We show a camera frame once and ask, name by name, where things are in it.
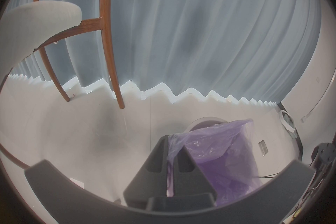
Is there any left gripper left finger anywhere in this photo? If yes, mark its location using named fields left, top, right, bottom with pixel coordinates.
left=123, top=134, right=169, bottom=209

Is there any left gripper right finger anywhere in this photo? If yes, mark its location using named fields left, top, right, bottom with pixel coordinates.
left=174, top=144, right=218, bottom=205

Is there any purple plastic bag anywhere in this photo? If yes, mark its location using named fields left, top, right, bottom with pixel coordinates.
left=167, top=118, right=263, bottom=208

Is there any white trash bin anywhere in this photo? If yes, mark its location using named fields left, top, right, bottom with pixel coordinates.
left=184, top=117, right=230, bottom=139

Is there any white round container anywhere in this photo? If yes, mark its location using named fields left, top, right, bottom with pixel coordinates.
left=279, top=110, right=298, bottom=134

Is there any blue-grey curtain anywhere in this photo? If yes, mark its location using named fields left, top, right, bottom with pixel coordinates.
left=9, top=0, right=323, bottom=106

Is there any white cushioned wooden chair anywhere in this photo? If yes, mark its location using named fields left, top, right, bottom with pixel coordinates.
left=0, top=0, right=125, bottom=169

